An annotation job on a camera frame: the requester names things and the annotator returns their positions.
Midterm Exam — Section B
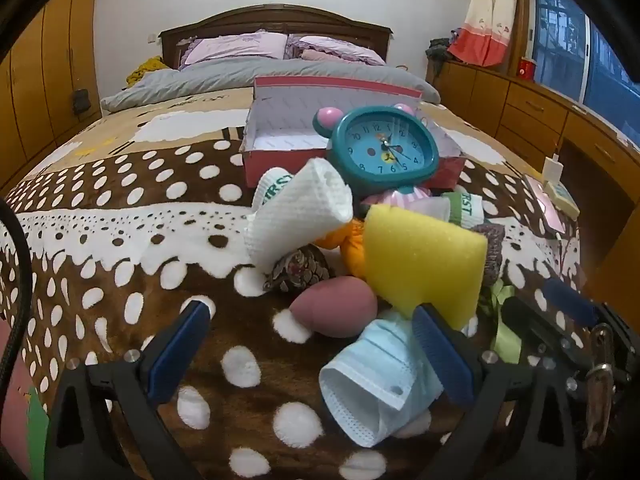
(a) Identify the white waffle cloth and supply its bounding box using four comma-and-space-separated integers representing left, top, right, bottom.
244, 157, 355, 267

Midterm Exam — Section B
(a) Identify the yellow cloth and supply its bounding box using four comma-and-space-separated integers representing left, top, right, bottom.
126, 56, 166, 88

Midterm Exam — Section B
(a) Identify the window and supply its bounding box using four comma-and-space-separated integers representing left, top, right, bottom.
530, 0, 640, 131

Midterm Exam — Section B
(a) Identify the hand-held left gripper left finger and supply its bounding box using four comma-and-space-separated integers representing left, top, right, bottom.
45, 299, 216, 480

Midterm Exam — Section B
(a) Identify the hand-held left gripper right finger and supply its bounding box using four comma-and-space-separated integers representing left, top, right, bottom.
411, 304, 582, 480

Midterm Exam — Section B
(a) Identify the purple ruffled pillow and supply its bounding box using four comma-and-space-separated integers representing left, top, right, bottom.
178, 32, 289, 71
285, 35, 387, 66

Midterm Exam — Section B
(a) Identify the white cardboard box red rim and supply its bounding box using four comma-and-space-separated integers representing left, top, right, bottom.
239, 76, 468, 191

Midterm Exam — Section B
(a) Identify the green ribbon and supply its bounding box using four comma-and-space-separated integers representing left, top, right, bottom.
482, 282, 522, 361

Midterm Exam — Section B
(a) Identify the yellow sponge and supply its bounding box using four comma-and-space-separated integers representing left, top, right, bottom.
362, 203, 488, 331

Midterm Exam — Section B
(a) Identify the wooden wardrobe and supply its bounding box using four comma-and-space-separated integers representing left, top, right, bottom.
0, 0, 103, 191

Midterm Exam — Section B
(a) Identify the green floor mat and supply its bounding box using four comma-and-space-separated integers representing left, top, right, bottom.
25, 385, 51, 480

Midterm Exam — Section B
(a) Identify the brown printed blanket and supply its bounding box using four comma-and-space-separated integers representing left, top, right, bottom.
0, 85, 583, 480

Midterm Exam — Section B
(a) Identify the small yellow box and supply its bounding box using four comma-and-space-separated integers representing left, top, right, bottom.
545, 180, 581, 220

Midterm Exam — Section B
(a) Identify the brown patterned pouch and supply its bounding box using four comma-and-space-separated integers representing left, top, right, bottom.
263, 245, 336, 293

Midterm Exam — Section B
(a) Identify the white and red curtain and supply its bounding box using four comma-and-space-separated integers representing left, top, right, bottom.
446, 0, 516, 67

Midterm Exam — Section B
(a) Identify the orange plush toy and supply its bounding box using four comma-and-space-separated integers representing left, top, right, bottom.
314, 220, 368, 278

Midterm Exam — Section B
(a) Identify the pink makeup sponge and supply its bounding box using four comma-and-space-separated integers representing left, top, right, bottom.
290, 276, 379, 338

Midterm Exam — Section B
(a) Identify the dark clothes pile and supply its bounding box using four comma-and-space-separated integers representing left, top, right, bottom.
425, 30, 463, 63

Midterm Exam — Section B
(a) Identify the grey duvet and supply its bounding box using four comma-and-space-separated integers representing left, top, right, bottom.
100, 57, 441, 113

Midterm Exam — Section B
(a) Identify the pink smartphone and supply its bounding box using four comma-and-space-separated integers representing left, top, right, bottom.
524, 175, 566, 236

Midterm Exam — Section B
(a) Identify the dark wooden headboard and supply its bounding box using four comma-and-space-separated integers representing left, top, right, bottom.
160, 4, 393, 68

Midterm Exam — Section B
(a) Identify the grey knit sock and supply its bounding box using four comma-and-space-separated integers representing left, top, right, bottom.
470, 222, 506, 286

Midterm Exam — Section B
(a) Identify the wooden dresser cabinet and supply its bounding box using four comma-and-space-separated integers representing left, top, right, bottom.
432, 57, 640, 306

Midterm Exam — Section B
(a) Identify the teal alarm clock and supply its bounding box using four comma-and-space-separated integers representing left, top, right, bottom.
312, 103, 441, 208

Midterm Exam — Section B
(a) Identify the black braided cable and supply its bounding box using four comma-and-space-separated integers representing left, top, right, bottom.
0, 200, 33, 391

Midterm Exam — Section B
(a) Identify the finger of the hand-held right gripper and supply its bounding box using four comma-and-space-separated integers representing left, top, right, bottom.
501, 297, 591, 378
542, 277, 601, 328

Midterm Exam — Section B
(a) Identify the white sock green print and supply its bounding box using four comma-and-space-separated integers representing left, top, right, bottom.
251, 167, 296, 211
405, 191, 485, 231

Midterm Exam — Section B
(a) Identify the blue face mask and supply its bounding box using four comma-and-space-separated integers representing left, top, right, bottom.
319, 310, 446, 448

